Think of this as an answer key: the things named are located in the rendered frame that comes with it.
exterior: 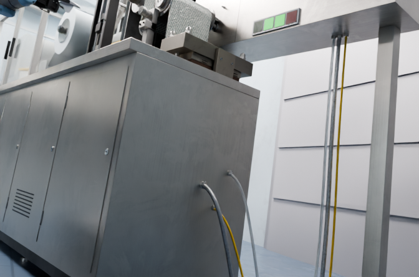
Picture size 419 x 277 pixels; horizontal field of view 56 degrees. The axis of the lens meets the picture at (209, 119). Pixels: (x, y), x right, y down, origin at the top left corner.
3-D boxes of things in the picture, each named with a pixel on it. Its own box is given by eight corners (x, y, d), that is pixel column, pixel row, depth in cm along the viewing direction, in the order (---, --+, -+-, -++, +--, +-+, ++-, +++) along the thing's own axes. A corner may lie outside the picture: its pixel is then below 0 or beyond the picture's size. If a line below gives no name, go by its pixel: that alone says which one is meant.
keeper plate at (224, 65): (212, 73, 160) (216, 48, 162) (229, 80, 167) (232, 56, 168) (216, 73, 158) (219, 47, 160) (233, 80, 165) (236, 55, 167)
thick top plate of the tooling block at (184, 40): (159, 53, 162) (161, 39, 163) (227, 80, 188) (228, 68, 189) (183, 46, 150) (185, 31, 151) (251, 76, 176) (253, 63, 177)
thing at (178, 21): (163, 46, 169) (169, 7, 172) (203, 63, 184) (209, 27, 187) (164, 46, 169) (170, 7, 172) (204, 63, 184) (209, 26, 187)
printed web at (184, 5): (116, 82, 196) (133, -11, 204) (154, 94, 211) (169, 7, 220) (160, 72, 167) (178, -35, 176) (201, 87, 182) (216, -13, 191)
